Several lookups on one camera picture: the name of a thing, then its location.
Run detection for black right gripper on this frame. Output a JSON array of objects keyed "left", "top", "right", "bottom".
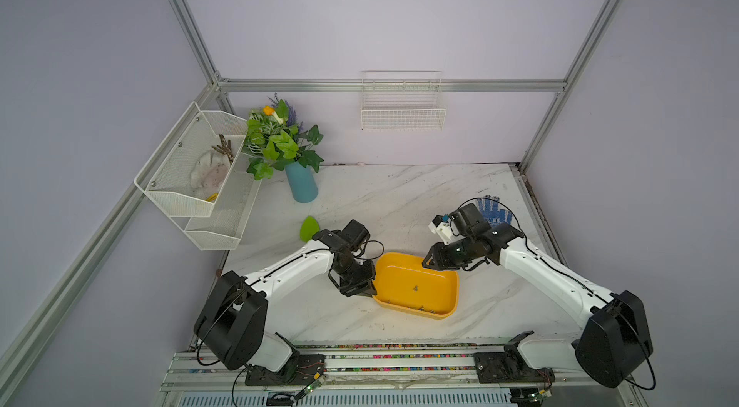
[{"left": 420, "top": 235, "right": 475, "bottom": 270}]

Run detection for blue dotted work glove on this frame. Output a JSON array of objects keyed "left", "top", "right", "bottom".
[{"left": 477, "top": 195, "right": 513, "bottom": 226}]

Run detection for yellow plastic storage box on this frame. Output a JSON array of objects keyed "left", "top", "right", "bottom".
[{"left": 373, "top": 252, "right": 459, "bottom": 320}]

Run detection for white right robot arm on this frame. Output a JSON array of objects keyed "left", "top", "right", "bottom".
[{"left": 423, "top": 201, "right": 654, "bottom": 388}]

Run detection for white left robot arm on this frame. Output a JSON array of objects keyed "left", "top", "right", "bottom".
[{"left": 194, "top": 220, "right": 376, "bottom": 374}]

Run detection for green yellow brush tool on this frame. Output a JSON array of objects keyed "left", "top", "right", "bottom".
[{"left": 299, "top": 216, "right": 321, "bottom": 243}]

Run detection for teal vase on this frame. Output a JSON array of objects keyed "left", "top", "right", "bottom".
[{"left": 285, "top": 162, "right": 319, "bottom": 203}]

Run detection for green artificial plant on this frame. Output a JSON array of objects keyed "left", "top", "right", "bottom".
[{"left": 242, "top": 93, "right": 324, "bottom": 181}]

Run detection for white cloth in shelf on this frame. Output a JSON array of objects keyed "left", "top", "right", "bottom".
[{"left": 191, "top": 150, "right": 231, "bottom": 201}]

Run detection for brown twigs in shelf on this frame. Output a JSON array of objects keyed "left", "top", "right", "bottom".
[{"left": 212, "top": 134, "right": 235, "bottom": 164}]

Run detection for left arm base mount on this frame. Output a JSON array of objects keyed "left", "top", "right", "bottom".
[{"left": 244, "top": 333, "right": 325, "bottom": 387}]

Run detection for aluminium rail platform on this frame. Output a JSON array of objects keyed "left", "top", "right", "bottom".
[{"left": 153, "top": 343, "right": 647, "bottom": 406}]

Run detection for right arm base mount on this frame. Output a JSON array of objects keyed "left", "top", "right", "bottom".
[{"left": 473, "top": 331, "right": 555, "bottom": 388}]

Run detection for white wire wall basket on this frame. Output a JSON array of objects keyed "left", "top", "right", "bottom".
[{"left": 360, "top": 70, "right": 446, "bottom": 131}]

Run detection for white mesh wall shelf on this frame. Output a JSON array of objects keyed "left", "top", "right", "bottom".
[{"left": 134, "top": 102, "right": 260, "bottom": 251}]

